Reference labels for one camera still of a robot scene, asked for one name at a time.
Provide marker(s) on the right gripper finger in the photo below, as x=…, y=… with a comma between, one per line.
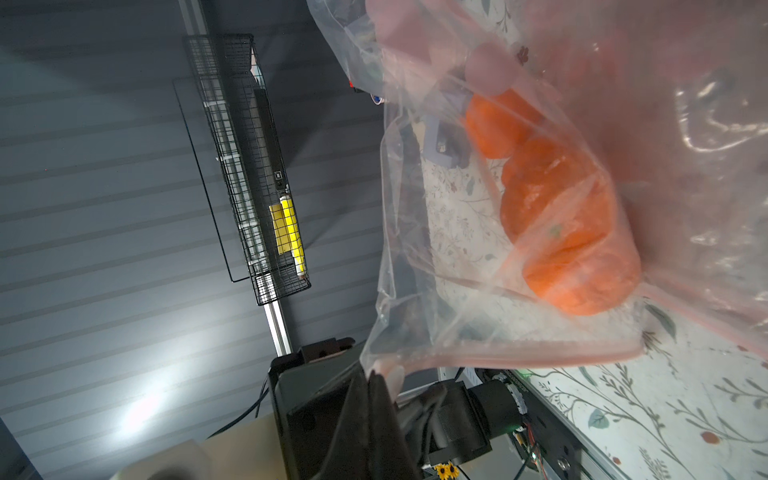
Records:
x=368, y=442

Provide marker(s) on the orange lower middle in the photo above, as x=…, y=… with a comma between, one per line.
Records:
x=544, y=171

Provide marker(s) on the yellow marker in basket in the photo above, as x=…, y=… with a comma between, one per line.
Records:
x=287, y=233

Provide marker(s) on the black wire wall basket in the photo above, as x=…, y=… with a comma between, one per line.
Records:
x=235, y=102

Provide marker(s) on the orange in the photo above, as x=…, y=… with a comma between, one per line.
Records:
x=497, y=126
x=588, y=279
x=544, y=171

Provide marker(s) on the orange middle left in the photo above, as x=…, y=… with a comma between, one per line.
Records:
x=497, y=126

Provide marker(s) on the clear pink-dotted zip-top bag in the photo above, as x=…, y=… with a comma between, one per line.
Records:
x=669, y=98

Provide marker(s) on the orange bottom middle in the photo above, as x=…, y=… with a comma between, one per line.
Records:
x=588, y=279

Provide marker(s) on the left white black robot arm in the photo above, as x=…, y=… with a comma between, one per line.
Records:
x=465, y=420

